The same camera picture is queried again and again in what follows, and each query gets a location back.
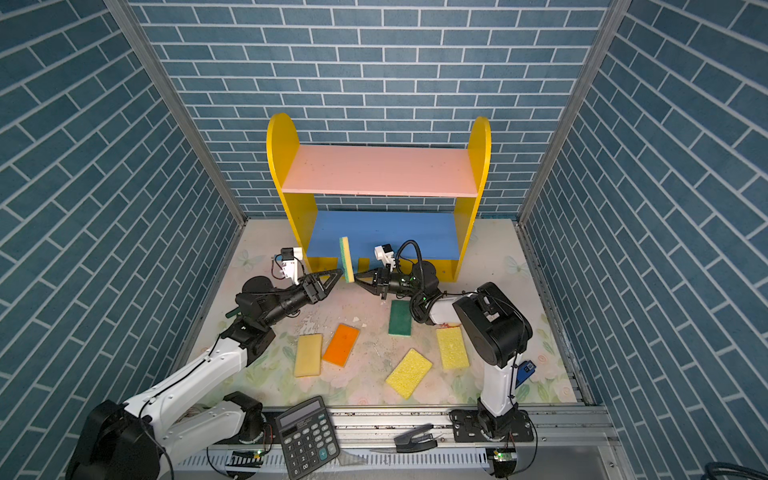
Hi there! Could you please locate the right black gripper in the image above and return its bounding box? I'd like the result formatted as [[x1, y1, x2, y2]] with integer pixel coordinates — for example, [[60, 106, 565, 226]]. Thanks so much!
[[354, 267, 425, 303]]

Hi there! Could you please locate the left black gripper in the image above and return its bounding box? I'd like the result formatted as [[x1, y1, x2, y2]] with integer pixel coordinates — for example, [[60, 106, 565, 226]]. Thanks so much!
[[259, 271, 340, 332]]

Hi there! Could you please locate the bright green sponge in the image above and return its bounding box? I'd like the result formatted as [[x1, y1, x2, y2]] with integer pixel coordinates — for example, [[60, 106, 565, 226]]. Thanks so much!
[[339, 237, 354, 283]]

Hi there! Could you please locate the dark green scrub sponge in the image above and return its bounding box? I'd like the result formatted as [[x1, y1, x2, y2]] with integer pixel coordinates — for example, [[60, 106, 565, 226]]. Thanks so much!
[[388, 300, 412, 337]]

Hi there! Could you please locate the orange sponge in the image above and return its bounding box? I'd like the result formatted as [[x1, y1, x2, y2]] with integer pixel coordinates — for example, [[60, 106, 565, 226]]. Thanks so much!
[[322, 324, 360, 367]]

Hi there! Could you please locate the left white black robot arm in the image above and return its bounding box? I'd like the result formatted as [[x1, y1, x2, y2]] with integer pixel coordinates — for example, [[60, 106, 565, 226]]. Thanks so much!
[[66, 269, 344, 479]]

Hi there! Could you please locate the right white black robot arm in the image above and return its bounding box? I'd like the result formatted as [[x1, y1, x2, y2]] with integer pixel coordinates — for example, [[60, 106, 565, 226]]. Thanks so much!
[[354, 261, 533, 440]]

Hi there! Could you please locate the yellow pink blue shelf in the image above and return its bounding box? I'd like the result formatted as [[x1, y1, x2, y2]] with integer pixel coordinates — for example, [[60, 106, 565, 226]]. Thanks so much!
[[266, 113, 492, 282]]

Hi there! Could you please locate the pale yellow sponge left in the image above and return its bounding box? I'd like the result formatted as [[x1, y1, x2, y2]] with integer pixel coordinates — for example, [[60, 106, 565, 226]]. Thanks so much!
[[294, 334, 323, 378]]

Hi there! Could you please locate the yellow sponge front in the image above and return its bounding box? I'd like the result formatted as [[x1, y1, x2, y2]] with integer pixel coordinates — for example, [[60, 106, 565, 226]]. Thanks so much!
[[386, 349, 433, 400]]

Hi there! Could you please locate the yellow sponge right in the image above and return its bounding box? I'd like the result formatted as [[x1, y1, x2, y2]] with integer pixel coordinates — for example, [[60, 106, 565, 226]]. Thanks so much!
[[436, 326, 470, 370]]

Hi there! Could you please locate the black desk calculator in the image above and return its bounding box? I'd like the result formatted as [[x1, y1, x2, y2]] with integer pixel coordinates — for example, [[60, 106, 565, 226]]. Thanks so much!
[[275, 396, 341, 479]]

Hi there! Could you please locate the black binder clip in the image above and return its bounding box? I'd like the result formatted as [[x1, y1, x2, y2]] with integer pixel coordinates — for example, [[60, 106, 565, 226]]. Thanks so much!
[[394, 423, 438, 454]]

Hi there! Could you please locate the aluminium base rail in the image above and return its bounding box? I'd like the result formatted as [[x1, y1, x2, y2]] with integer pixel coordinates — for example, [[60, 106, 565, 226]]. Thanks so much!
[[104, 404, 634, 480]]

